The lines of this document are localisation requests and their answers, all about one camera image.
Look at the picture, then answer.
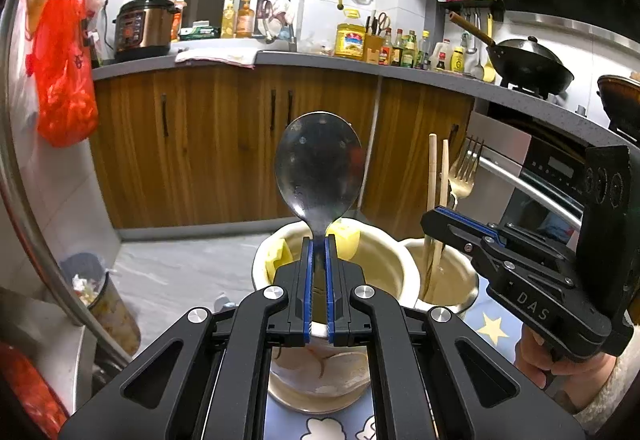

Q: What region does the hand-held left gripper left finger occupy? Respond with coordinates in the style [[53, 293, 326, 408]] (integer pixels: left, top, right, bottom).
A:
[[59, 236, 317, 440]]

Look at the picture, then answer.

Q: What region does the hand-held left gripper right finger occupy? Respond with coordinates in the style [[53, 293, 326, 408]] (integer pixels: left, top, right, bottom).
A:
[[325, 235, 586, 440]]

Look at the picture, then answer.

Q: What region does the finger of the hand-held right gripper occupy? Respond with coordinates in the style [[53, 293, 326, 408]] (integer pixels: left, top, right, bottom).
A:
[[434, 206, 583, 255], [420, 211, 577, 291]]

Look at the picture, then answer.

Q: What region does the yellow green plastic utensil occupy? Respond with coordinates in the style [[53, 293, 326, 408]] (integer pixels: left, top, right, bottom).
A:
[[267, 240, 293, 271], [327, 222, 362, 261]]

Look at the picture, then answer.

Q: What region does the gold fork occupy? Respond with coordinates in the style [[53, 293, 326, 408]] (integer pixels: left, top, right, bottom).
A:
[[447, 136, 485, 213]]

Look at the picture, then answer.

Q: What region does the cream ceramic floral pot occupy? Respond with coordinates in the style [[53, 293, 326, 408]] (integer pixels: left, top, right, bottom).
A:
[[400, 238, 480, 315], [251, 218, 408, 413]]

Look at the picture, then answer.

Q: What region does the wooden chopstick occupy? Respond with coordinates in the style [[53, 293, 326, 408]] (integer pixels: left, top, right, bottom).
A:
[[431, 140, 451, 275]]

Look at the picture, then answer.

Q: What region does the silver spoon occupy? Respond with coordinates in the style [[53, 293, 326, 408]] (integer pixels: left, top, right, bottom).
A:
[[274, 111, 363, 271]]

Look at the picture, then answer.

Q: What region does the person's right forearm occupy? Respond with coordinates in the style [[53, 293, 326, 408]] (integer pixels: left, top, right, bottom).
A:
[[570, 315, 640, 436]]

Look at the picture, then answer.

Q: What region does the person's right hand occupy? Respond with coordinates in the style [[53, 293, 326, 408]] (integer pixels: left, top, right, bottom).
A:
[[515, 330, 620, 415]]

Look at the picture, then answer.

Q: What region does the blue printed cloth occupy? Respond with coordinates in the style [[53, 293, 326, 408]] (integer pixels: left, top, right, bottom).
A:
[[292, 287, 526, 440]]

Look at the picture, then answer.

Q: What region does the stainless steel oven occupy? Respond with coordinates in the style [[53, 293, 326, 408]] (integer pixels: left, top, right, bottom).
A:
[[467, 112, 601, 251]]

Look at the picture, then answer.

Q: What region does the yellow spatula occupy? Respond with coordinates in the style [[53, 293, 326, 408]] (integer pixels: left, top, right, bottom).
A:
[[482, 14, 497, 83]]

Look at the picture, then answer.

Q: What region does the wooden kitchen base cabinet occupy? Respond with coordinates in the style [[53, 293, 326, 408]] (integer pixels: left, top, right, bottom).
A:
[[90, 67, 473, 241]]

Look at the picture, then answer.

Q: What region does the black wok with lid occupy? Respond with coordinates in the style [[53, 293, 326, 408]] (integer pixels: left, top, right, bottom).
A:
[[447, 11, 576, 95]]

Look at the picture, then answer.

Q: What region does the row of sauce bottles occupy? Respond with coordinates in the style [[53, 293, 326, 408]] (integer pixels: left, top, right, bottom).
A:
[[378, 27, 481, 73]]

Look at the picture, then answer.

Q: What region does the trash bin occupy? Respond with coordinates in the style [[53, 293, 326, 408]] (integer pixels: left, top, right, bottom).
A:
[[59, 252, 142, 357]]

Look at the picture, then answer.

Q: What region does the brown pan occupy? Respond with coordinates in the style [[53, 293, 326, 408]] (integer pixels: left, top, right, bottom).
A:
[[597, 74, 640, 141]]

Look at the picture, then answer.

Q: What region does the wooden knife block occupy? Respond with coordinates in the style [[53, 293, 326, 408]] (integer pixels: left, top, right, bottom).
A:
[[364, 10, 392, 64]]

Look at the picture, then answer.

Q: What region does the grey kitchen countertop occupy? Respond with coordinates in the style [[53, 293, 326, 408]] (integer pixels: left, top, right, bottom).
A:
[[92, 47, 640, 151]]

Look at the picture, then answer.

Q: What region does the yellow tin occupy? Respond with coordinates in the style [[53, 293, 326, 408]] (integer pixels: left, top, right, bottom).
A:
[[334, 22, 368, 59]]

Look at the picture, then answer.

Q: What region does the white cloth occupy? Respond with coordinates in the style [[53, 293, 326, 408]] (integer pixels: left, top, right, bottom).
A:
[[175, 47, 258, 69]]

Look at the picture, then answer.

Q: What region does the curved steel bar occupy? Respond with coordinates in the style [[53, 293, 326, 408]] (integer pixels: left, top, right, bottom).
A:
[[0, 0, 133, 371]]

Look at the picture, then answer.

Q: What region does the green package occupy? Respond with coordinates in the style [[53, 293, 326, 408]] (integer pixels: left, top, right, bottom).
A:
[[179, 21, 221, 41]]

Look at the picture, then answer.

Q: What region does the pink white towel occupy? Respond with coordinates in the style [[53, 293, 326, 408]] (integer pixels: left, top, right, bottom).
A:
[[257, 0, 297, 40]]

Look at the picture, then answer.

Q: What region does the yellow dish soap bottle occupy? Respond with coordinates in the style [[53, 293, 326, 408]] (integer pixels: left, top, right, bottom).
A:
[[221, 0, 237, 39]]

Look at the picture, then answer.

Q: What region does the electric pressure cooker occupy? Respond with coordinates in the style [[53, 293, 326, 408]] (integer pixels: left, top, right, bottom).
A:
[[112, 0, 181, 63]]

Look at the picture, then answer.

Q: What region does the crumpled red plastic bag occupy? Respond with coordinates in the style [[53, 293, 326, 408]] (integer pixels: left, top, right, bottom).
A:
[[0, 342, 68, 440]]

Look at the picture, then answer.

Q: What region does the hanging red plastic bag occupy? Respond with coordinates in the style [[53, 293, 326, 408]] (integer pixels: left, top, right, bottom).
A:
[[25, 0, 100, 148]]

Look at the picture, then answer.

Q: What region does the steel appliance door handle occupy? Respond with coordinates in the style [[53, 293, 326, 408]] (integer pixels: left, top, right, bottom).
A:
[[477, 155, 585, 223]]

